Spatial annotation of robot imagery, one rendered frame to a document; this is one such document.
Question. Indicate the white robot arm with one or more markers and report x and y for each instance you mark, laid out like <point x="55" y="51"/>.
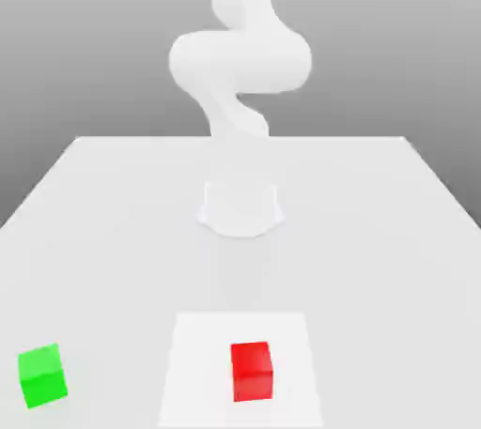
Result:
<point x="240" y="61"/>

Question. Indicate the small red cube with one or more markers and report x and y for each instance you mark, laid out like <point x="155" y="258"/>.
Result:
<point x="251" y="370"/>

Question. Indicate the small green cube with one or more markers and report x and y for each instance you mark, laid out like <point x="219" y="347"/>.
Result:
<point x="42" y="376"/>

